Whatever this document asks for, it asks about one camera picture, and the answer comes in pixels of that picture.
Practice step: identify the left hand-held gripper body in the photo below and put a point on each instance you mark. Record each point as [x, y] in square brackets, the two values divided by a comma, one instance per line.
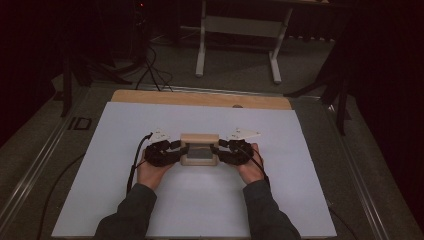
[158, 155]

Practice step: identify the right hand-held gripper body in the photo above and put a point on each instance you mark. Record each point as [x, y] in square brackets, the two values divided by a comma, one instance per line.
[240, 153]

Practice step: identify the wooden picture frame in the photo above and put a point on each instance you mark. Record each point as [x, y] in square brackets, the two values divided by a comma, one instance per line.
[199, 138]

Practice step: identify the person's left hand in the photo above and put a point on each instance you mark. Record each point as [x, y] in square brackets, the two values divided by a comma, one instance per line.
[151, 175]

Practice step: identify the person's right hand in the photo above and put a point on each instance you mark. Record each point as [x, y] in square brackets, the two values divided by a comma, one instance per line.
[251, 171]

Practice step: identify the white table mat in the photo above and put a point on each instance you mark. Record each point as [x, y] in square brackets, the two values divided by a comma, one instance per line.
[200, 200]

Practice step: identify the black tripod stand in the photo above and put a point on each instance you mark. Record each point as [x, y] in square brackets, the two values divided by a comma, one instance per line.
[68, 83]
[341, 100]

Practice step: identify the metal floor rail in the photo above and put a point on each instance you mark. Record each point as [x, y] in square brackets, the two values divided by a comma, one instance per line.
[356, 173]
[233, 90]
[36, 166]

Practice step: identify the white metal desk frame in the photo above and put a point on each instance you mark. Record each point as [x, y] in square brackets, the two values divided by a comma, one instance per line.
[241, 26]

